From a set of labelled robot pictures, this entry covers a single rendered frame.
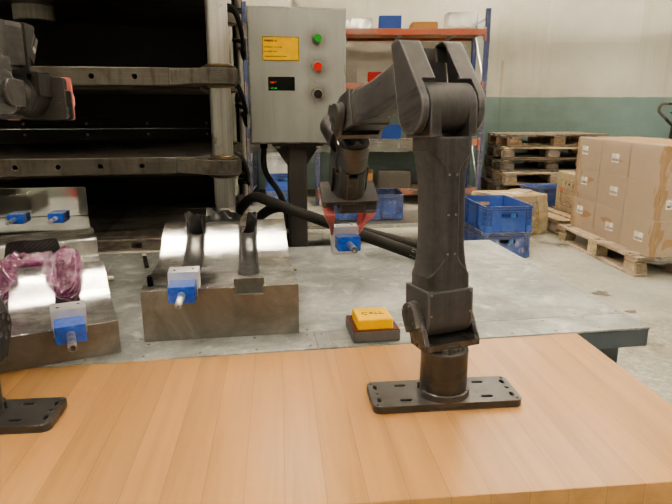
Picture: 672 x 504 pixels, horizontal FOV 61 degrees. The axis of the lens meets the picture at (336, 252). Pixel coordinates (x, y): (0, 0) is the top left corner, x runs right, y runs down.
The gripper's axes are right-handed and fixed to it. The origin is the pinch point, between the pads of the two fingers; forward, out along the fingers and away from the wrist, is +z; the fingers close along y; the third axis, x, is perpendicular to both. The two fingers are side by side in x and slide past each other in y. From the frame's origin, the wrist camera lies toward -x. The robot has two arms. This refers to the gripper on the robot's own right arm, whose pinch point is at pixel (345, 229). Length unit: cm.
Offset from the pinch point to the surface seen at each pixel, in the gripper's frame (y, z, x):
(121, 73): 52, 2, -74
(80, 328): 44, -3, 24
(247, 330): 19.5, 5.8, 19.0
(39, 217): 78, 36, -55
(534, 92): -355, 247, -561
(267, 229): 14.5, 9.2, -12.2
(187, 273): 28.8, -3.1, 13.5
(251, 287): 18.5, 2.4, 12.1
